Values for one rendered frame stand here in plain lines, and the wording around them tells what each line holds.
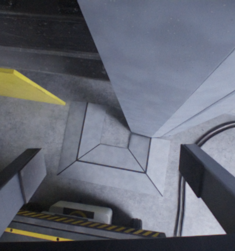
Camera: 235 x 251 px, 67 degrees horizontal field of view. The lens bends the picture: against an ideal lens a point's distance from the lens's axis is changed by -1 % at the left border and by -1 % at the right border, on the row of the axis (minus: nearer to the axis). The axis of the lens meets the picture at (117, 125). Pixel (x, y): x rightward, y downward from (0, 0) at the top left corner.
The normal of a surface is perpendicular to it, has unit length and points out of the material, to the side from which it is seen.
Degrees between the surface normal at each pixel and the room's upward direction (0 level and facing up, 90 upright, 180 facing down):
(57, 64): 0
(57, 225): 0
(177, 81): 90
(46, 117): 0
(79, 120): 11
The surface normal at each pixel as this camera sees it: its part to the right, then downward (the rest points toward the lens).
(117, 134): -0.11, -0.14
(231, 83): 0.04, 0.99
